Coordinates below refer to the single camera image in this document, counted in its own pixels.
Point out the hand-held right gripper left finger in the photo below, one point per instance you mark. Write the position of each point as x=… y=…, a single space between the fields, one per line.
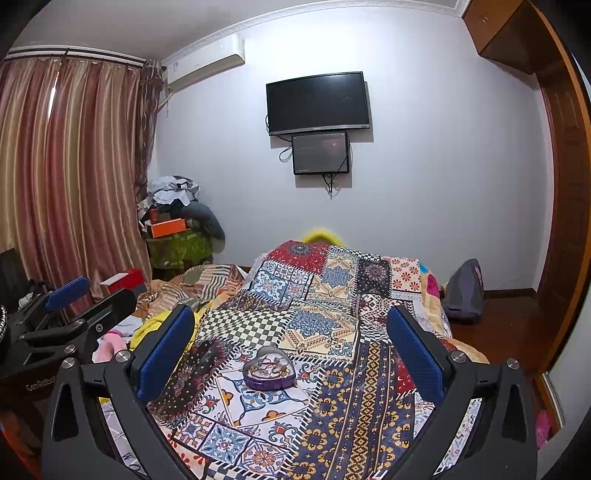
x=166 y=355

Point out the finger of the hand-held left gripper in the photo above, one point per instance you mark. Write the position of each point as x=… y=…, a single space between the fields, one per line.
x=67 y=293
x=106 y=314

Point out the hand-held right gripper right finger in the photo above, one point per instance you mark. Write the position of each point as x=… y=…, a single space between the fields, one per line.
x=415 y=355

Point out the purple heart-shaped tin box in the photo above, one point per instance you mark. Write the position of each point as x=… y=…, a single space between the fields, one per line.
x=270 y=381

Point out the yellow cartoon towel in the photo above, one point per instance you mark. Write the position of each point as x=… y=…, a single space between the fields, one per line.
x=147 y=330

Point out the pink plush item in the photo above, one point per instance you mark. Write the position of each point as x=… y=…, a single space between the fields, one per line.
x=110 y=346

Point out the red box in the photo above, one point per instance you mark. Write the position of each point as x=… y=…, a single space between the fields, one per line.
x=127 y=281

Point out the grey purple backpack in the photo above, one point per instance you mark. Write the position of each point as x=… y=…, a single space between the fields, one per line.
x=464 y=293

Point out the striped brown bedsheet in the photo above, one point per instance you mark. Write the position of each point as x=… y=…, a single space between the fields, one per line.
x=203 y=281

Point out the person's orange patterned clothing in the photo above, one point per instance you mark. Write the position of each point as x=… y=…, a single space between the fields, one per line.
x=18 y=441

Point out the white printed bedsheet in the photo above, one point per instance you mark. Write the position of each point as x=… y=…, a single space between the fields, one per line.
x=121 y=438

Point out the green patterned cloth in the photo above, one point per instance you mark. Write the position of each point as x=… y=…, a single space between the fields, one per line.
x=178 y=251

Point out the colourful patchwork blanket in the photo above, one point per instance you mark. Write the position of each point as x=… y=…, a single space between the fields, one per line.
x=323 y=332

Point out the orange box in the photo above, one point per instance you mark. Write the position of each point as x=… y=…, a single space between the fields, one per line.
x=166 y=227

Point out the striped red curtain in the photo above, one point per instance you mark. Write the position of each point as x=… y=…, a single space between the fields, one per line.
x=69 y=175

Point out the dark grey garment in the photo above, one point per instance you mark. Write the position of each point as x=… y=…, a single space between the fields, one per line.
x=207 y=221

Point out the pile of grey white clothes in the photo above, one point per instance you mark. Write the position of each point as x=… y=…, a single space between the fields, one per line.
x=173 y=189

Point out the pink slipper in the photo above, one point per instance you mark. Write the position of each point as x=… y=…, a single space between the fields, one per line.
x=543 y=427

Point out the white door with pink print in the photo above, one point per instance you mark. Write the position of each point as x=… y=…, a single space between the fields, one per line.
x=561 y=383

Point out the yellow pillow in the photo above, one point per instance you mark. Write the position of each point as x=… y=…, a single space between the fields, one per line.
x=323 y=235

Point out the brown wooden door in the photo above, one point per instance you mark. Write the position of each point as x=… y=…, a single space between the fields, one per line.
x=563 y=184

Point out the curtain rod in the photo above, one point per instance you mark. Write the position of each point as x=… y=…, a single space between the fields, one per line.
x=83 y=56

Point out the white air conditioner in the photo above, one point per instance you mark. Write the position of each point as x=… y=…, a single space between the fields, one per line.
x=203 y=62

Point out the small black wall monitor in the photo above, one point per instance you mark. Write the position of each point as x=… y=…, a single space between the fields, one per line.
x=321 y=152

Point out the black wall television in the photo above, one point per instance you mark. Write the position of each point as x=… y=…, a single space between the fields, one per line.
x=318 y=101

